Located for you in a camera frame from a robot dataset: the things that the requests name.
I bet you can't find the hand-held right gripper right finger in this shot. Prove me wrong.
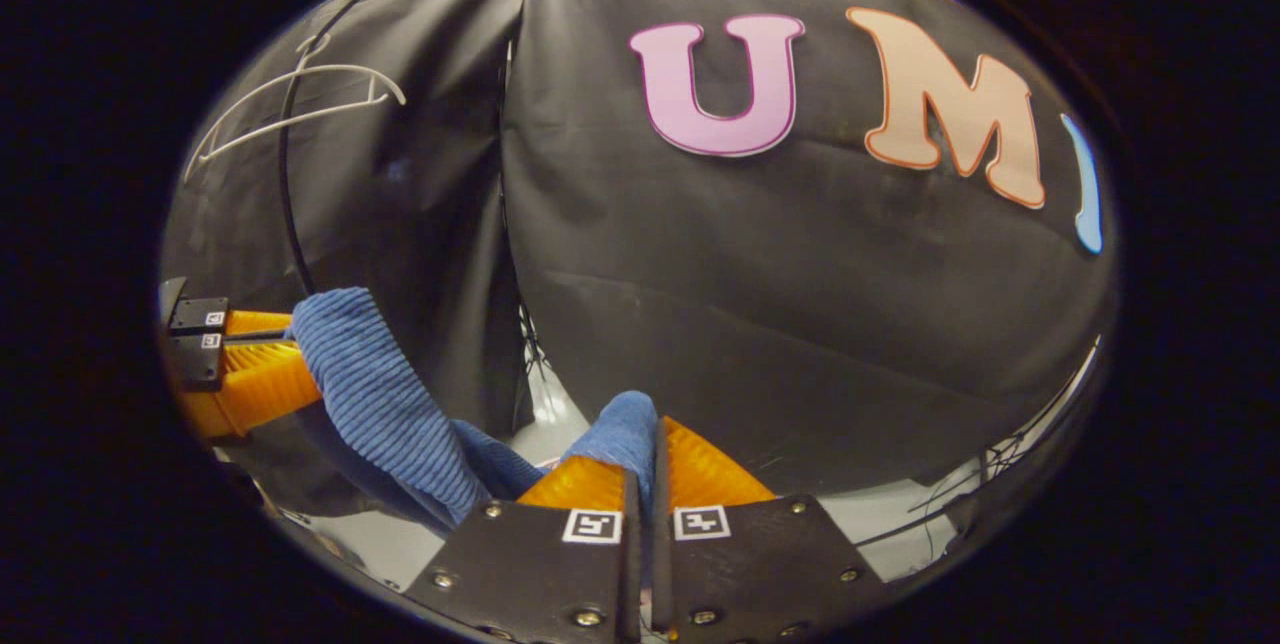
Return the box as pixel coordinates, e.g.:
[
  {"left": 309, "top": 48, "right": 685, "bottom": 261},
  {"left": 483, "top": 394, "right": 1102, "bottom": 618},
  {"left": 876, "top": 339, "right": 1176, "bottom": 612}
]
[{"left": 652, "top": 416, "right": 886, "bottom": 644}]

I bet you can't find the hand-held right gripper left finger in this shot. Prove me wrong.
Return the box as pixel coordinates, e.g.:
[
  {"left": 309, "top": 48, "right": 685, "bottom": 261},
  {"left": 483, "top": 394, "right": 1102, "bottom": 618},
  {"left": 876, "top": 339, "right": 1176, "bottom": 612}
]
[{"left": 405, "top": 459, "right": 641, "bottom": 644}]

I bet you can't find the blue corduroy jacket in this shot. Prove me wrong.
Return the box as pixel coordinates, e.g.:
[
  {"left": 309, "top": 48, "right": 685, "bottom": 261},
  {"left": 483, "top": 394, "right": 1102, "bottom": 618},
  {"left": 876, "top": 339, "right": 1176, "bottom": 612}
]
[{"left": 288, "top": 286, "right": 661, "bottom": 535}]

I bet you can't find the white plastic hanger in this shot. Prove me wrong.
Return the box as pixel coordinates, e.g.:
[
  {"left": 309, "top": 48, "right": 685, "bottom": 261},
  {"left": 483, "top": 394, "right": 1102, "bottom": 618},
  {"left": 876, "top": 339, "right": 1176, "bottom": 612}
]
[{"left": 185, "top": 32, "right": 406, "bottom": 180}]

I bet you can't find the black backdrop cloth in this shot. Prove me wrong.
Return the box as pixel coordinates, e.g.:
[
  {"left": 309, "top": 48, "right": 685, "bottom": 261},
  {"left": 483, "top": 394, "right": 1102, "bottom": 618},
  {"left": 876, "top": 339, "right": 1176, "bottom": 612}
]
[{"left": 160, "top": 0, "right": 1119, "bottom": 525}]

